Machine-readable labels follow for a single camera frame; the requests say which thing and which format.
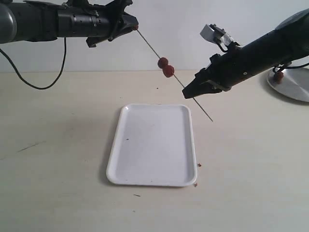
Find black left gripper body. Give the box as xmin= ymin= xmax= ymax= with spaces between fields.
xmin=86 ymin=0 xmax=139 ymax=48

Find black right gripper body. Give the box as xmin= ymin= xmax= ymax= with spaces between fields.
xmin=195 ymin=47 xmax=249 ymax=91

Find thin metal skewer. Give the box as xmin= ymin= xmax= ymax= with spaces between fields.
xmin=136 ymin=29 xmax=214 ymax=123

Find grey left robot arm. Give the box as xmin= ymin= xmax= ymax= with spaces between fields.
xmin=0 ymin=0 xmax=139 ymax=48

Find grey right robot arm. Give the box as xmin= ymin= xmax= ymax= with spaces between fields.
xmin=182 ymin=9 xmax=309 ymax=99

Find round metal plate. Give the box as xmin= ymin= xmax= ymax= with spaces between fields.
xmin=267 ymin=68 xmax=309 ymax=102

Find white rectangular plastic tray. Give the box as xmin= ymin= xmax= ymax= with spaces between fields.
xmin=106 ymin=103 xmax=197 ymax=187

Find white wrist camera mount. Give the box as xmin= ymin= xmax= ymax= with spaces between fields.
xmin=200 ymin=24 xmax=240 ymax=47

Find black camera cable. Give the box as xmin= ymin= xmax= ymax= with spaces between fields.
xmin=272 ymin=61 xmax=309 ymax=73

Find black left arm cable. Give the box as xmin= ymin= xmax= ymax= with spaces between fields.
xmin=0 ymin=37 xmax=67 ymax=90

